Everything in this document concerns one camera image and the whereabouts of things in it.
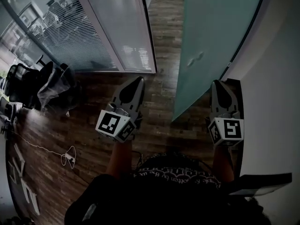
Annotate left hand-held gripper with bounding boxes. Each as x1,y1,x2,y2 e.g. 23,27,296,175
95,76,145,143

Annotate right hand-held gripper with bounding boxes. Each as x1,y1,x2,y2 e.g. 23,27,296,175
208,80,244,147

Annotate frosted glass door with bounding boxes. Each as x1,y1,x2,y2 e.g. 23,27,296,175
171,0,268,123

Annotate person's right forearm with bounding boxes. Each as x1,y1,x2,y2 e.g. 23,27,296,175
212,145,235,182

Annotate person's left forearm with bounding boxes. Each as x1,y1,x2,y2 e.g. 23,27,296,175
105,141,133,178

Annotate frosted glass side panel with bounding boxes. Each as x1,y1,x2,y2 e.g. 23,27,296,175
79,0,157,74

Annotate office chair with plastic cover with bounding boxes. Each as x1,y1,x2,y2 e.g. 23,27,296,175
37,63,83,117

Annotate person's patterned trousers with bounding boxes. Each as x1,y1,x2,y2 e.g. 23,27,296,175
140,150,200,171

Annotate glass partition with striped film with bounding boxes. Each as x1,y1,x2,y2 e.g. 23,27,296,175
0,0,120,71

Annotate person's black printed shirt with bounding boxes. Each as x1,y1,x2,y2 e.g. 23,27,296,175
65,163,270,225

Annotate black mesh office chair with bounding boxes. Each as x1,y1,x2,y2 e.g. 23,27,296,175
4,54,56,110

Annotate white tape floor markings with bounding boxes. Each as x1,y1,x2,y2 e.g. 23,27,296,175
8,143,41,217

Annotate white power strip with cable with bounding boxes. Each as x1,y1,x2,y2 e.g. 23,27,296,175
10,130,77,170

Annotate black flat strap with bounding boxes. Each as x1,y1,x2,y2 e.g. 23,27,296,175
228,172,293,196

